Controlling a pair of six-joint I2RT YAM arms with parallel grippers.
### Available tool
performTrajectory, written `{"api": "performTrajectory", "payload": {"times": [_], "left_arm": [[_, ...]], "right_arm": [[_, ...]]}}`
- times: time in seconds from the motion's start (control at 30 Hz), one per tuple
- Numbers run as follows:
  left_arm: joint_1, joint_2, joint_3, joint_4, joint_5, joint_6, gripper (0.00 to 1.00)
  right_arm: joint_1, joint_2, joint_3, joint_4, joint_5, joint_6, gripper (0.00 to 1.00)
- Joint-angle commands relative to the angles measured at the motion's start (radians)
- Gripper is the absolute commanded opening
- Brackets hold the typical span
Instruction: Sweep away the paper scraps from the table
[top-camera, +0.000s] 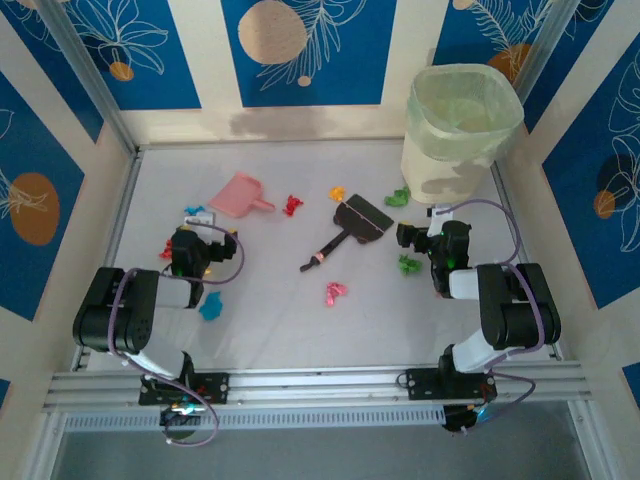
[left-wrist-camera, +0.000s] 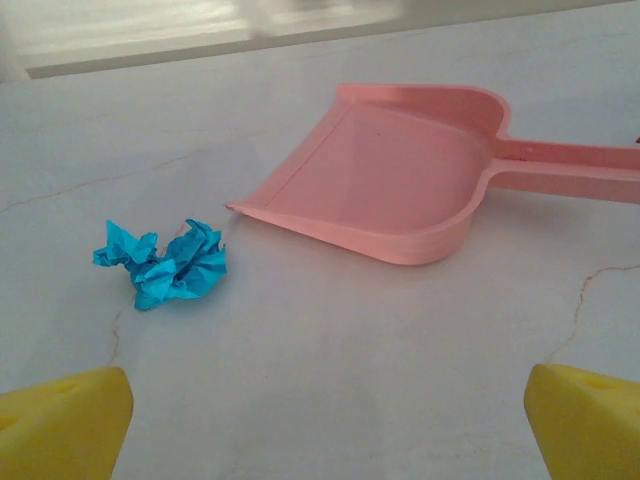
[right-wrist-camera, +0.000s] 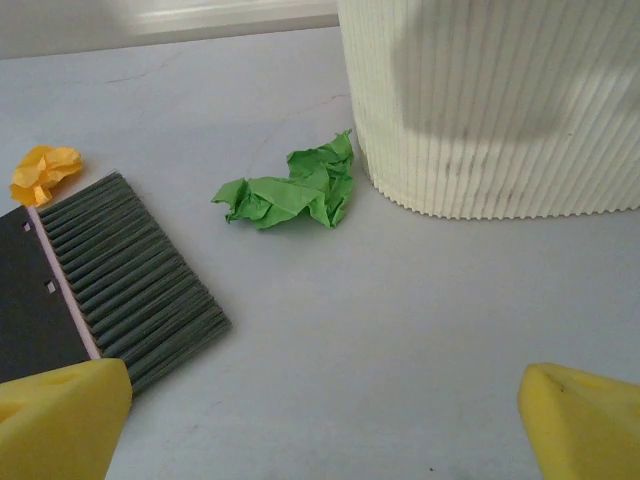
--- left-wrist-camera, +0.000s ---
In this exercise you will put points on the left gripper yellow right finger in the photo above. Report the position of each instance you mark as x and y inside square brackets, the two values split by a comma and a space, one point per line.
[590, 430]

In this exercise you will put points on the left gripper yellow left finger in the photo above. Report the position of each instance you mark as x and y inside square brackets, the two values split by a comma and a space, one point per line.
[60, 425]

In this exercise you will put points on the pink plastic dustpan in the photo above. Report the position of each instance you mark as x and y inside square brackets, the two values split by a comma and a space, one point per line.
[400, 175]

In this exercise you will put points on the blue paper scrap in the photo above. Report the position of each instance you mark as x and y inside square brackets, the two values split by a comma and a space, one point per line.
[190, 270]

